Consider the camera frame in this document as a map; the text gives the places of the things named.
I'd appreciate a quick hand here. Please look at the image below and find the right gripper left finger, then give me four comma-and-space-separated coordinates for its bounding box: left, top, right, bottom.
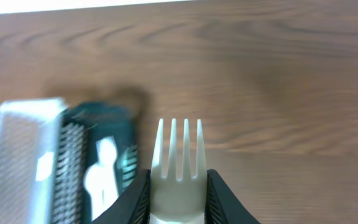
91, 169, 150, 224

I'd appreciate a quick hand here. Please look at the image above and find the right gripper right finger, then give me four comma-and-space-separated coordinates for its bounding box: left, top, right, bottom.
205, 169, 260, 224

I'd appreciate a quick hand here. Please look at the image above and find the white fork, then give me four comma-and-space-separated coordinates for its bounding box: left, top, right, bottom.
150, 118, 208, 223

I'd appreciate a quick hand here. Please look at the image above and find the white thick plastic spoon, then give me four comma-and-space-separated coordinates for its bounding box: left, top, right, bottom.
83, 161, 117, 220

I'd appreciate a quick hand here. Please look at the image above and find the dark green plastic basket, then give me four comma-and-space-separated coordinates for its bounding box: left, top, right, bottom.
51, 102, 139, 223

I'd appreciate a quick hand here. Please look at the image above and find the pale green plastic fork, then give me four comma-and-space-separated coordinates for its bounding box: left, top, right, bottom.
96, 136, 118, 203

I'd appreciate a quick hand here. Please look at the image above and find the white label sticker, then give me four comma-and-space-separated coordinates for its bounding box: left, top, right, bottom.
35, 152, 54, 181

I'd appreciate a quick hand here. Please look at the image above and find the clear plastic basket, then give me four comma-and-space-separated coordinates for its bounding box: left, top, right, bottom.
0, 98, 67, 224

